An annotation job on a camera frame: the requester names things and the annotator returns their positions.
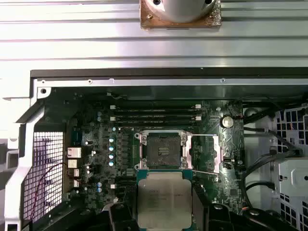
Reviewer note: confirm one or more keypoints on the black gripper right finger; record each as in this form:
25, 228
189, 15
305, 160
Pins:
201, 211

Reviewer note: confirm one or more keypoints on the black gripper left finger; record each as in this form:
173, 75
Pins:
122, 219

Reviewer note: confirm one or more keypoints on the silver CPU green edge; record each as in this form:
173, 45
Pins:
163, 199

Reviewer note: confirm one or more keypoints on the metal socket cover frame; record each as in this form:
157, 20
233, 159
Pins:
217, 154

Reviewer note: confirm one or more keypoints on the black RAM slot white clips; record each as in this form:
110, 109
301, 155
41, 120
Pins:
154, 118
112, 186
154, 106

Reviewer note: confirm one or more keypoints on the CPU socket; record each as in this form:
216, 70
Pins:
163, 149

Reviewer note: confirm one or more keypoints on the black internal USB port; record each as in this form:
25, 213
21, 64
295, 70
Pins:
228, 159

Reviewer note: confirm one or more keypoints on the green motherboard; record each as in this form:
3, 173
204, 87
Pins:
232, 142

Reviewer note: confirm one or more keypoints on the silver coin cell battery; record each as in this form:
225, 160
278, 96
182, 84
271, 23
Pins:
227, 121

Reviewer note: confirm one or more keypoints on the brown square base plate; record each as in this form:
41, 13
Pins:
154, 24

